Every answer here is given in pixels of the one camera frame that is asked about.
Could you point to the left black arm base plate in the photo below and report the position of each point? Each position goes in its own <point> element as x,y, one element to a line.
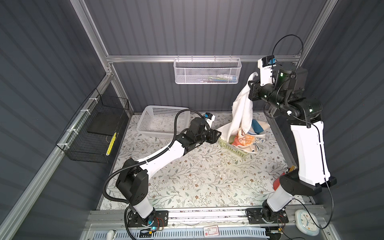
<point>154,219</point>

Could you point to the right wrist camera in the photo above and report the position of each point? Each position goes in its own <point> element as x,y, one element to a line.
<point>266,66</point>

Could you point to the orange patterned towel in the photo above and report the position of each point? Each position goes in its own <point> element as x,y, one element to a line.
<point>248,142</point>

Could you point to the black wire wall basket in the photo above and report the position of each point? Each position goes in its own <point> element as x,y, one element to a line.
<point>79,145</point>

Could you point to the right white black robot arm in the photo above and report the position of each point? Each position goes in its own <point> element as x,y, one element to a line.
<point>304,117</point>

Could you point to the white wire wall basket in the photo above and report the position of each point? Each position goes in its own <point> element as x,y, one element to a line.
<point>207,72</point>

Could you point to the green plastic towel basket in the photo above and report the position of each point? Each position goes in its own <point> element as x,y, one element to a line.
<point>232,148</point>

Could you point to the white wall clock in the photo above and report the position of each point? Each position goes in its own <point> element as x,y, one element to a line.
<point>306,224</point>

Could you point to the white ventilated cable duct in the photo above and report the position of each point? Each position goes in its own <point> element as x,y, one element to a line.
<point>226,233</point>

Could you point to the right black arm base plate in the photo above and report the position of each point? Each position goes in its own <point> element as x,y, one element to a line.
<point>266,216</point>

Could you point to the blue white towel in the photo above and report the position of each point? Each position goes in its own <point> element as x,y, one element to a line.
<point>259,126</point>

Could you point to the white plastic laundry basket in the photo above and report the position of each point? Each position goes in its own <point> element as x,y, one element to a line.
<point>158,121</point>

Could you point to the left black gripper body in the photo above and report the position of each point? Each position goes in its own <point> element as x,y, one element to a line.
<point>209,137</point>

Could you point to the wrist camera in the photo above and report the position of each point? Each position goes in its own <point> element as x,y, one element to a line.
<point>266,66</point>
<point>210,118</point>

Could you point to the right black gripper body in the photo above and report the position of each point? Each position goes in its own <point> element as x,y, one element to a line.
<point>263,92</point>

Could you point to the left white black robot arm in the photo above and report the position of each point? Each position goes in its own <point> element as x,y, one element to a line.
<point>133,178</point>

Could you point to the white terry towel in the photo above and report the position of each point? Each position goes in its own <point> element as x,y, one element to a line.
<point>242,114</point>

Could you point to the red pen cup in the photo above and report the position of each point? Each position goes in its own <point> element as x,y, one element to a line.
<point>276,183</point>

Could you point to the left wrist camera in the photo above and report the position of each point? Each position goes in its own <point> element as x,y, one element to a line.
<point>210,118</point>

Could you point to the black pad in basket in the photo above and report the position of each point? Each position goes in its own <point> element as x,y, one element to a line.
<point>104,124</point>

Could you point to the red white label card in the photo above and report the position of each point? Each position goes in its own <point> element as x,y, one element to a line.
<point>211,231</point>

